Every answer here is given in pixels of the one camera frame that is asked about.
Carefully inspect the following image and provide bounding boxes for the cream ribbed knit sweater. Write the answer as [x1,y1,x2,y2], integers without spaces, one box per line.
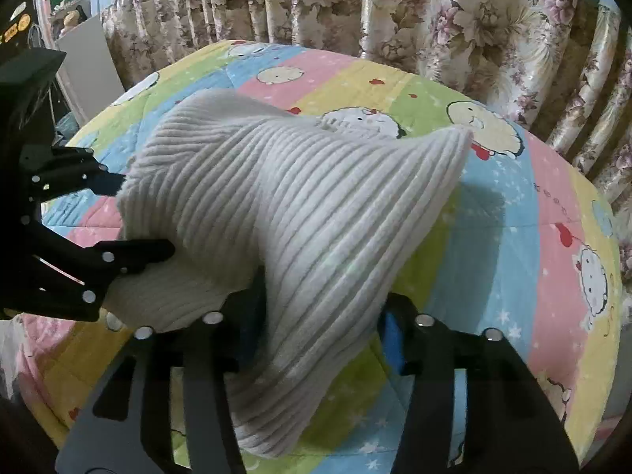
[104,89,474,458]

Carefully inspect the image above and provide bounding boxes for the white flat board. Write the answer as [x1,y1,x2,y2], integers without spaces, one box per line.
[55,16,124,126]

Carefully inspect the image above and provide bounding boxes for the small yellow doll figure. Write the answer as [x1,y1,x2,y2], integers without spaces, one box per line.
[60,10,83,36]

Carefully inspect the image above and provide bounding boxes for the blue and floral curtain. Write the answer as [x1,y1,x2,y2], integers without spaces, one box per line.
[91,0,631,273]

